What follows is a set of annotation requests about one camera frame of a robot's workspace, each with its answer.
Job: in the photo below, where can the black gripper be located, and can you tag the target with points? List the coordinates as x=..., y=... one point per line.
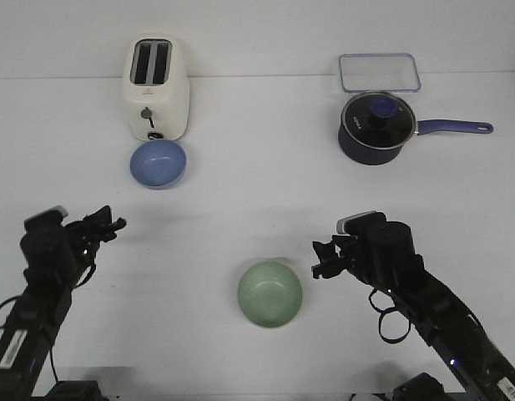
x=350, y=250
x=84, y=236

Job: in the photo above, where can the green bowl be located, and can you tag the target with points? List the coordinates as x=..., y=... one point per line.
x=269, y=294

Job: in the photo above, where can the blue bowl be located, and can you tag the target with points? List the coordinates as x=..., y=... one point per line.
x=158, y=164

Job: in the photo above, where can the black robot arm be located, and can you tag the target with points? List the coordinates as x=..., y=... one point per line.
x=381, y=254
x=160, y=319

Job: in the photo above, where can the dark blue saucepan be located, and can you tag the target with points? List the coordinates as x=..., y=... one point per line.
x=375, y=147

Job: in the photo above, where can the glass pot lid blue knob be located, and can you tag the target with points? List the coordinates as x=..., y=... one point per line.
x=378, y=110

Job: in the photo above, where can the white two-slot toaster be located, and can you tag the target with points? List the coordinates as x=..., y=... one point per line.
x=156, y=88

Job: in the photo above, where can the clear container blue rim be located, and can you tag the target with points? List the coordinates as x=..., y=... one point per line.
x=391, y=72

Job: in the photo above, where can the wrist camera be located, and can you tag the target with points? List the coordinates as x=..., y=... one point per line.
x=351, y=225
x=51, y=216

